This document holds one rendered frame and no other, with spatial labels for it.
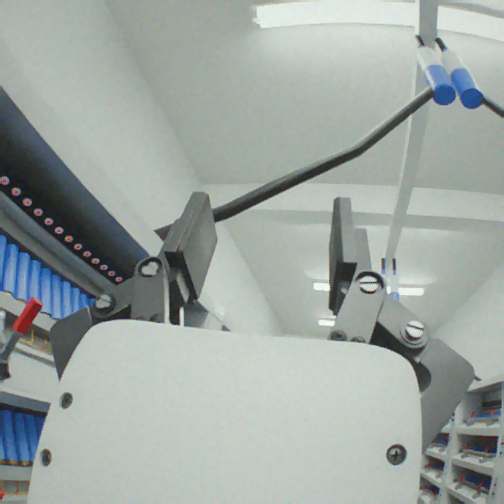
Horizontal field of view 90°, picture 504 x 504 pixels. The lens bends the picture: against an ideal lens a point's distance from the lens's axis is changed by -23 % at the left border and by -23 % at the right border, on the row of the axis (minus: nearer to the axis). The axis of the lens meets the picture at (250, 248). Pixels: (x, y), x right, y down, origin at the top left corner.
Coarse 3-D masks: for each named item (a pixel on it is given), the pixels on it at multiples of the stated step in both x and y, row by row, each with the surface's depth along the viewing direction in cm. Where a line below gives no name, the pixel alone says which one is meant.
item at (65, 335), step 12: (84, 312) 11; (60, 324) 11; (72, 324) 11; (84, 324) 11; (96, 324) 11; (60, 336) 10; (72, 336) 10; (60, 348) 10; (72, 348) 10; (60, 360) 9; (60, 372) 9
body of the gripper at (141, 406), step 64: (128, 320) 9; (64, 384) 7; (128, 384) 7; (192, 384) 7; (256, 384) 7; (320, 384) 7; (384, 384) 7; (64, 448) 6; (128, 448) 6; (192, 448) 6; (256, 448) 6; (320, 448) 6; (384, 448) 6
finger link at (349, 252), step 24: (336, 216) 12; (336, 240) 11; (360, 240) 12; (336, 264) 11; (360, 264) 11; (336, 288) 11; (336, 312) 11; (384, 312) 10; (408, 312) 10; (384, 336) 10; (408, 336) 9
